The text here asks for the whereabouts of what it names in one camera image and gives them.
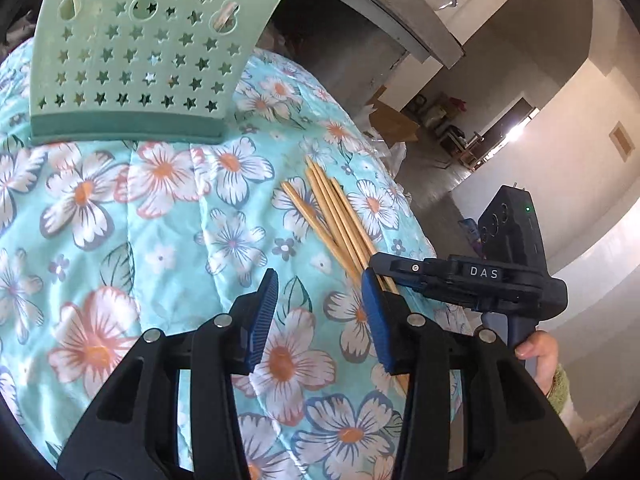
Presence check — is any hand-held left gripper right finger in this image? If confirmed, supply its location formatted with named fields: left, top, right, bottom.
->
left=361, top=269, right=586, bottom=480

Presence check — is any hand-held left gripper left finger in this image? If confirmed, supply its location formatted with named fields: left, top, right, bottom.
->
left=57, top=268, right=280, bottom=480

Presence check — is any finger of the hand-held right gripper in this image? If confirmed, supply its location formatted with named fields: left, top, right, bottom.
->
left=369, top=252, right=452, bottom=289
left=402, top=280, right=480, bottom=312

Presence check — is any bundle of bamboo chopsticks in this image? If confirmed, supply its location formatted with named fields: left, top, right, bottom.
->
left=280, top=156, right=409, bottom=396

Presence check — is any green star-cutout utensil holder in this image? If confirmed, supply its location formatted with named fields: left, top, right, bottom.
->
left=29, top=0, right=291, bottom=145

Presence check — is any person's right forearm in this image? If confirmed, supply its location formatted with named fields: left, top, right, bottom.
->
left=545, top=364, right=596, bottom=456

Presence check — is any person's right hand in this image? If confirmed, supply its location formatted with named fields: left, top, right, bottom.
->
left=515, top=332, right=562, bottom=397

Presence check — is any floral turquoise quilt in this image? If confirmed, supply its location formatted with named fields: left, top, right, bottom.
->
left=0, top=40, right=461, bottom=480

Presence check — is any brown cardboard box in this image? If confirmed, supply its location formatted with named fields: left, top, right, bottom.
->
left=367, top=87, right=422, bottom=144

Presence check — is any grey concrete counter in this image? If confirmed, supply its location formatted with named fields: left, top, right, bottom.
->
left=280, top=0, right=464, bottom=69

